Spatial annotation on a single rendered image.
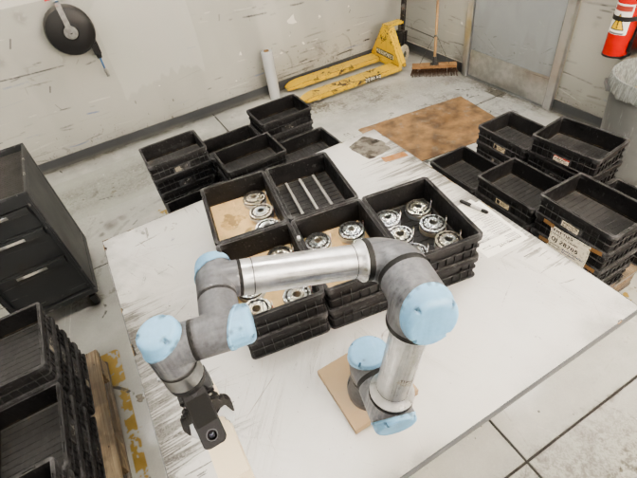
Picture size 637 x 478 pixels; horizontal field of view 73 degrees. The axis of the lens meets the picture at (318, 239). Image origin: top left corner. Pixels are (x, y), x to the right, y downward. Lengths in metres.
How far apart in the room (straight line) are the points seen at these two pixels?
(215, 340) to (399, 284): 0.36
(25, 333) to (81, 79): 2.64
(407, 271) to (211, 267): 0.38
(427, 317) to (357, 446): 0.66
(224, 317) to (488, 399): 0.96
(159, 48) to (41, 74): 1.00
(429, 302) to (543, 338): 0.87
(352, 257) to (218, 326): 0.31
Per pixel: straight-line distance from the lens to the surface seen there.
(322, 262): 0.89
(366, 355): 1.24
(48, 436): 2.21
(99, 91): 4.57
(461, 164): 3.13
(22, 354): 2.39
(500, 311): 1.70
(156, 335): 0.78
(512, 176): 2.87
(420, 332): 0.87
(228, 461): 1.01
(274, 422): 1.47
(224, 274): 0.86
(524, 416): 2.30
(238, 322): 0.77
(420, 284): 0.86
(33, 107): 4.59
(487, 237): 1.95
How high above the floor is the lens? 2.02
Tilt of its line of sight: 43 degrees down
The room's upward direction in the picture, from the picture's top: 9 degrees counter-clockwise
